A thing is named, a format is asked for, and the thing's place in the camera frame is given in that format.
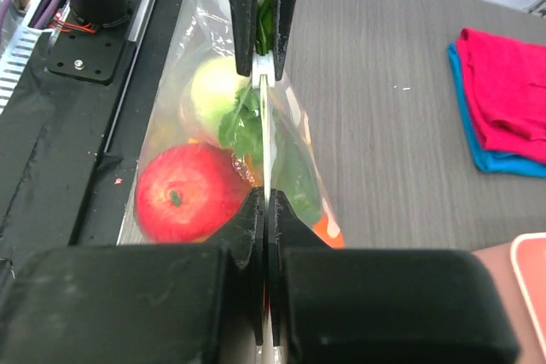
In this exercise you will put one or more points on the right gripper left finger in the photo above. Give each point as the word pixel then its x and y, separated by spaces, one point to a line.
pixel 186 303

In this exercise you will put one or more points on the red folded cloth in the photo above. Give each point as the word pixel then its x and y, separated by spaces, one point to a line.
pixel 504 84

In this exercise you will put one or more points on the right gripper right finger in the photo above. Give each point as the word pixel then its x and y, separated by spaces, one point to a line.
pixel 379 305

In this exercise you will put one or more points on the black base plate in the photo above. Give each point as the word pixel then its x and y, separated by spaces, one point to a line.
pixel 69 149

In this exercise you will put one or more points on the white radish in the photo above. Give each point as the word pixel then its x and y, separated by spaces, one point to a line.
pixel 227 108

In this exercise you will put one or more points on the white slotted cable duct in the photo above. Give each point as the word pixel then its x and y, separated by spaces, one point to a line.
pixel 15 58

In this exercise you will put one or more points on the blue folded cloth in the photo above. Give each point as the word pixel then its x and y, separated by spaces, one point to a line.
pixel 488 161

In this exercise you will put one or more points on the clear polka dot zip bag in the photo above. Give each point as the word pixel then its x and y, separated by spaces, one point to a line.
pixel 172 121

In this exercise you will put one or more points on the orange fruit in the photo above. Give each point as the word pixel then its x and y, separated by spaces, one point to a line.
pixel 299 183

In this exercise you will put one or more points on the red apple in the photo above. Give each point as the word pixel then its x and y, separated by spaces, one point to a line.
pixel 188 192

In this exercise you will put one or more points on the pink divided organizer tray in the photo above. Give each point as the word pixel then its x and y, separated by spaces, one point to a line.
pixel 518 269

